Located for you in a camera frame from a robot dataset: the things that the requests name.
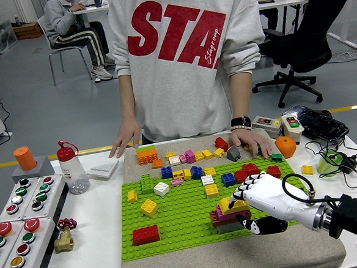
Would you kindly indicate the long magenta brick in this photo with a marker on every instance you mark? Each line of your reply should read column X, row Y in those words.
column 227, row 218

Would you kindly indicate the person's right forearm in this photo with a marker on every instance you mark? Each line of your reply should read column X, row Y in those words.
column 128, row 100

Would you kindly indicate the person's right hand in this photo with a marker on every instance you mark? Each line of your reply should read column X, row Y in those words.
column 129, row 132

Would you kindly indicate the orange cylinder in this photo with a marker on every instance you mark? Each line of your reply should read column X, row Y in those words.
column 25, row 158

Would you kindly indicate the light grey base brick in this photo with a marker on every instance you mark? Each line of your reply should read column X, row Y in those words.
column 229, row 227

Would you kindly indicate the brass valve red handwheel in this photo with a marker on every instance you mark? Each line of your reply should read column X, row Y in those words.
column 63, row 241

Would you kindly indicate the small pink brick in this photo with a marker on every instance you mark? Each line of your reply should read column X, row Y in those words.
column 183, row 158

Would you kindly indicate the white switch box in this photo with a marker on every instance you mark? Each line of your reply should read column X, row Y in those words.
column 293, row 135

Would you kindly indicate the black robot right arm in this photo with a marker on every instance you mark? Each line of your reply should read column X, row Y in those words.
column 355, row 213

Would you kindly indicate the tall green brick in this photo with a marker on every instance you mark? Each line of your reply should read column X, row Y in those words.
column 147, row 184

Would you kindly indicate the large red brick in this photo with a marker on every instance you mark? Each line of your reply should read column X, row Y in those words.
column 145, row 235

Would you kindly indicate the flat pink brick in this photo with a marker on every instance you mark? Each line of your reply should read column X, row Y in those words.
column 177, row 182

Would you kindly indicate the blue brick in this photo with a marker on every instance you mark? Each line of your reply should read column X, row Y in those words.
column 228, row 179
column 166, row 173
column 197, row 172

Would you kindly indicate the white wall switch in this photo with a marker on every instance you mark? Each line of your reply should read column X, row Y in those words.
column 102, row 169

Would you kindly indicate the orange brick with green top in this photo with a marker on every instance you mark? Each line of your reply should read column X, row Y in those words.
column 147, row 156

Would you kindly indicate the orange fruit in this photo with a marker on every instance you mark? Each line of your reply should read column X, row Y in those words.
column 286, row 147

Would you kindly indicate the green plastic cup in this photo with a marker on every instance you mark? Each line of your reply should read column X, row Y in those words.
column 326, row 165

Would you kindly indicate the seated person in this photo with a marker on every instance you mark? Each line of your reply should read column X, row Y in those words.
column 59, row 22

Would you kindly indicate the large yellow square brick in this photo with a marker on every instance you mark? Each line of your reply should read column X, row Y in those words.
column 149, row 208

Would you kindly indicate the yellow curved brick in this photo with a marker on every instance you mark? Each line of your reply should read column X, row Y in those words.
column 225, row 206

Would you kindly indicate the clear squeeze bottle red cap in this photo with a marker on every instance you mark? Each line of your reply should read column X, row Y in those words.
column 72, row 175

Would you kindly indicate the grey block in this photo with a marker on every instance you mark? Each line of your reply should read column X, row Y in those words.
column 44, row 171

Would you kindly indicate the dark blue bottle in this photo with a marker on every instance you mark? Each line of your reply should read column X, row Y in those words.
column 97, row 0

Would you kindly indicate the black wristwatch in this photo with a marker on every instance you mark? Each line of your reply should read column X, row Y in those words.
column 242, row 121

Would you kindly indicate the white square brick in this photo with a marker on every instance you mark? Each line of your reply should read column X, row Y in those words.
column 207, row 180
column 161, row 188

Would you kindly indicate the long red brick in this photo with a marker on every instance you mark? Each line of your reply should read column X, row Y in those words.
column 250, row 168

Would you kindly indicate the person's left forearm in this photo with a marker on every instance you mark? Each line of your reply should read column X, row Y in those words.
column 241, row 97

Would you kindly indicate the small orange brick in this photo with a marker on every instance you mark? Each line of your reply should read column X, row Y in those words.
column 157, row 163

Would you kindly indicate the small yellow tilted brick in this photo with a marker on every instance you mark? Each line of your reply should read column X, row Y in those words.
column 132, row 196

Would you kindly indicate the green studded baseplate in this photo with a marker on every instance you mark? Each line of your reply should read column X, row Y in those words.
column 185, row 225

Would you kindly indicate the person's left hand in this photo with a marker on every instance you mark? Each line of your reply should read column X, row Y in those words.
column 247, row 136

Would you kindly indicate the long button box blue button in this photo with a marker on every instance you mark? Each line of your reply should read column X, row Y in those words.
column 24, row 258

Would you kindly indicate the grey button box silver button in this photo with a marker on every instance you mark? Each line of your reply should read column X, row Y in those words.
column 18, row 206

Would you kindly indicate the wooden crate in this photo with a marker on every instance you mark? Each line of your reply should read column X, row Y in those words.
column 28, row 31

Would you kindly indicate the black office chair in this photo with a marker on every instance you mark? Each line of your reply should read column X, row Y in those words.
column 313, row 45

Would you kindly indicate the grey button box two green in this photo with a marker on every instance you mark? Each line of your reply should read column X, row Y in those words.
column 48, row 201

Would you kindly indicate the black phone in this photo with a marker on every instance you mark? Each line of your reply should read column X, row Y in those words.
column 267, row 1

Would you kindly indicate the red square brick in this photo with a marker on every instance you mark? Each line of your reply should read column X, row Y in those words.
column 273, row 172

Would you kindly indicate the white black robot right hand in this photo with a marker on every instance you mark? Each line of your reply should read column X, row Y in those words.
column 275, row 197

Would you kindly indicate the white desk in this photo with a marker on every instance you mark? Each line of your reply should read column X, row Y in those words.
column 282, row 3
column 96, row 10
column 349, row 20

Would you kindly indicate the small green brick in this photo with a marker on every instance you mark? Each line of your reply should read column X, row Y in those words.
column 260, row 151
column 277, row 157

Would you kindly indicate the black handheld controller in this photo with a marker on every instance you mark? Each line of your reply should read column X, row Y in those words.
column 318, row 124

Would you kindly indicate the grey-brown foam mat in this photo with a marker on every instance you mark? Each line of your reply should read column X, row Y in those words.
column 206, row 267

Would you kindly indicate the grey chair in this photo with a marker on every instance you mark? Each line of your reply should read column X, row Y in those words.
column 42, row 28

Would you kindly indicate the grey switch box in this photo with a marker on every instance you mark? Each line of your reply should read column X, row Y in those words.
column 268, row 129

